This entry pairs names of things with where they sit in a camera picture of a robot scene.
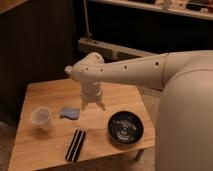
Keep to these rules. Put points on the metal pole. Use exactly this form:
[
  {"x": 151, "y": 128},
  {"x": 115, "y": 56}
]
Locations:
[{"x": 88, "y": 33}]

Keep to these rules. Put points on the blue sponge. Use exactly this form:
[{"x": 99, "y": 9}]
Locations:
[{"x": 69, "y": 113}]

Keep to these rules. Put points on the black white striped block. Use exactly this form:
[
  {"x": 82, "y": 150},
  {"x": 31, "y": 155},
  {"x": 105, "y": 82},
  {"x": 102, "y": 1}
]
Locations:
[{"x": 75, "y": 146}]

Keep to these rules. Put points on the white low shelf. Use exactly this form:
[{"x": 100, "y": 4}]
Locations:
[{"x": 110, "y": 51}]

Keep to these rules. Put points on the black ceramic bowl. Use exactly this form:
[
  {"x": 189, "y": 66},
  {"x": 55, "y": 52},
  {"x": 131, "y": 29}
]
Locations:
[{"x": 125, "y": 128}]

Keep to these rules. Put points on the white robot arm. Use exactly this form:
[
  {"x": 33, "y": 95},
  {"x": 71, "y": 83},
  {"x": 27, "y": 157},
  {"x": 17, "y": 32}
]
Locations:
[{"x": 184, "y": 124}]

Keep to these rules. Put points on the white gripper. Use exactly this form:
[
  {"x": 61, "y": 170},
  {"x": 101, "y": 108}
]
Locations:
[{"x": 91, "y": 92}]

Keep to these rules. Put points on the wooden table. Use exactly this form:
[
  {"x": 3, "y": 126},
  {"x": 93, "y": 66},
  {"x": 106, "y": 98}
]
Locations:
[{"x": 35, "y": 149}]

